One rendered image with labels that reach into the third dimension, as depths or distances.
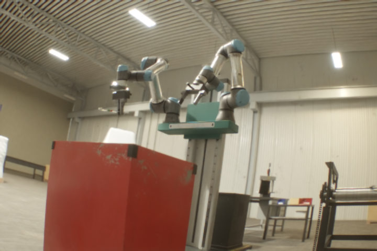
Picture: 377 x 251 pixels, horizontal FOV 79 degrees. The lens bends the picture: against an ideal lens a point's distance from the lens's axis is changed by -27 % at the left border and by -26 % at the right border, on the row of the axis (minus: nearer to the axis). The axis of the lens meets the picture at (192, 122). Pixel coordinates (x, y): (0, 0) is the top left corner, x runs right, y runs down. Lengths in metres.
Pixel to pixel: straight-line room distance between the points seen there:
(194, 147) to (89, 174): 1.35
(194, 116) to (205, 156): 0.34
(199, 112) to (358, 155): 11.50
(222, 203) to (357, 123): 11.79
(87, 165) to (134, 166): 0.31
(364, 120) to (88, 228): 13.26
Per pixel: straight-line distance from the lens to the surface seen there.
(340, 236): 3.90
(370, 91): 13.71
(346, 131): 13.73
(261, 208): 7.37
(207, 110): 2.48
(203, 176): 2.46
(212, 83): 2.08
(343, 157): 13.48
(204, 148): 2.50
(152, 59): 2.37
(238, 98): 2.14
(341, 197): 2.66
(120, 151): 1.22
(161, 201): 1.32
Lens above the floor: 0.76
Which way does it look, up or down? 14 degrees up
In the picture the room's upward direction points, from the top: 7 degrees clockwise
